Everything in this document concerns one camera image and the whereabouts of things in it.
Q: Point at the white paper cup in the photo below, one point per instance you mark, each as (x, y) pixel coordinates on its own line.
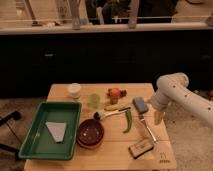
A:
(74, 90)

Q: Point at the orange toy fruit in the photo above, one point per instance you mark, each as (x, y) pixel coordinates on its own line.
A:
(114, 95)

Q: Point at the green chili pepper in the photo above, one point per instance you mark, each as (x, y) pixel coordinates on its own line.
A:
(129, 121)

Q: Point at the grey folded cloth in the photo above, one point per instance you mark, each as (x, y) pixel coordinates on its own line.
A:
(57, 130)

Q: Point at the dark red bowl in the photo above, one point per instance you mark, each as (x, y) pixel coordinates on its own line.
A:
(90, 134)

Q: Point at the white handled brush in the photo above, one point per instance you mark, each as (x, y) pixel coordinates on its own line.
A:
(103, 114)

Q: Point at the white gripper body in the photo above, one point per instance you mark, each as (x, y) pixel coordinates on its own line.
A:
(159, 101)

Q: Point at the green plastic tray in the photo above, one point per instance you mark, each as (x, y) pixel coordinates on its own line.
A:
(39, 144)

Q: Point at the dark brown toy piece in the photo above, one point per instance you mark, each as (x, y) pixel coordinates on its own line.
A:
(123, 93)

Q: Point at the silver fork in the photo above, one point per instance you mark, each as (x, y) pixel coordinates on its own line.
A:
(143, 121)

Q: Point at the green translucent cup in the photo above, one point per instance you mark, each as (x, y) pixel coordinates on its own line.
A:
(94, 100)

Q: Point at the blue sponge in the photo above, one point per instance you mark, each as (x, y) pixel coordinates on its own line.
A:
(140, 105)

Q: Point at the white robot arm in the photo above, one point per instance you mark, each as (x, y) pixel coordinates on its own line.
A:
(173, 87)

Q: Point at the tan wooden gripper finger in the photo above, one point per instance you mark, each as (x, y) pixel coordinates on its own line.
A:
(158, 117)

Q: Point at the black stand leg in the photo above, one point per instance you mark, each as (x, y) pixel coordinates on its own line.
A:
(16, 116)

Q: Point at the wooden block brush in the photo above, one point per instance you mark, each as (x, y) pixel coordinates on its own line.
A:
(141, 147)

